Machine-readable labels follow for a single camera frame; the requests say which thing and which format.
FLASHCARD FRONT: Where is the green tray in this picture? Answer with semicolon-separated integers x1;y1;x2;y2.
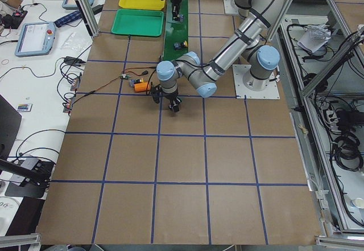
111;9;164;37

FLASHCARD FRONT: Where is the black power adapter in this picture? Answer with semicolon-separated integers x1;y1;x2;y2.
64;56;86;65

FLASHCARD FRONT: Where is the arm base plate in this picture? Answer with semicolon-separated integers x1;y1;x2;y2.
223;0;239;16
233;64;280;100

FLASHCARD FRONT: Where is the folded blue umbrella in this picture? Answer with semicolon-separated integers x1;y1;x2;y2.
54;10;82;27

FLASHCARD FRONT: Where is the small circuit board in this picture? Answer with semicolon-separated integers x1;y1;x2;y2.
120;74;132;80

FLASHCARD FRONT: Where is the orange cylinder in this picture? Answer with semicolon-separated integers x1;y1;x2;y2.
134;82;151;92

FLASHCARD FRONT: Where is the near teach pendant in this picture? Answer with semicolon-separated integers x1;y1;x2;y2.
14;22;56;57

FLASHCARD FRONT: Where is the green conveyor belt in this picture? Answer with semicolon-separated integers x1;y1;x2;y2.
163;0;189;60

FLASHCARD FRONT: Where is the yellow push button switch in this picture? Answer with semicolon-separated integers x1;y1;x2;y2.
173;40;188;51

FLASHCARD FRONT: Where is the green push button switch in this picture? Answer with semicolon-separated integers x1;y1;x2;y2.
168;104;180;113

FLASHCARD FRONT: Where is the red black cable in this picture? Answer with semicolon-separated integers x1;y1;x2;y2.
68;67;148;104

